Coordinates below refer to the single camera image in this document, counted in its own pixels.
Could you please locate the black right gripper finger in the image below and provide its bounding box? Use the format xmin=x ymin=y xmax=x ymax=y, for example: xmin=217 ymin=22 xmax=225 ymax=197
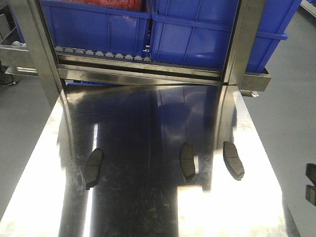
xmin=306 ymin=163 xmax=316 ymax=186
xmin=305 ymin=185 xmax=316 ymax=205

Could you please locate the grey brake pad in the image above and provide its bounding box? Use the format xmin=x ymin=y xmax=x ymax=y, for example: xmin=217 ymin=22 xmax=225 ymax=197
xmin=83 ymin=148 xmax=104 ymax=190
xmin=180 ymin=142 xmax=196 ymax=182
xmin=223 ymin=141 xmax=245 ymax=181

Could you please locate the right blue plastic bin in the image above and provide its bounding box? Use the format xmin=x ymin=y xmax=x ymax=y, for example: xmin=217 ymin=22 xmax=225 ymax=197
xmin=150 ymin=0 xmax=301 ymax=73

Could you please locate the blue plastic bin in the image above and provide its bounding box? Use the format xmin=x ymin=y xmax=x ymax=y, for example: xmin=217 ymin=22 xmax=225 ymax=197
xmin=41 ymin=0 xmax=151 ymax=57
xmin=150 ymin=0 xmax=301 ymax=73

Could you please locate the left blue plastic bin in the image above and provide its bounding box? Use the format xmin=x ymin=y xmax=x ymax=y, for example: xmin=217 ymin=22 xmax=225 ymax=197
xmin=41 ymin=0 xmax=151 ymax=57

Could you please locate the grey roller track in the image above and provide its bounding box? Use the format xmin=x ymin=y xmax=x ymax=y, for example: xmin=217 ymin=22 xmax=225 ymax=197
xmin=54 ymin=46 xmax=152 ymax=62

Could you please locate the stainless steel rack frame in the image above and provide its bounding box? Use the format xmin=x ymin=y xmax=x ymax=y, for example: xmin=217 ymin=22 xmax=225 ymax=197
xmin=0 ymin=0 xmax=272 ymax=109

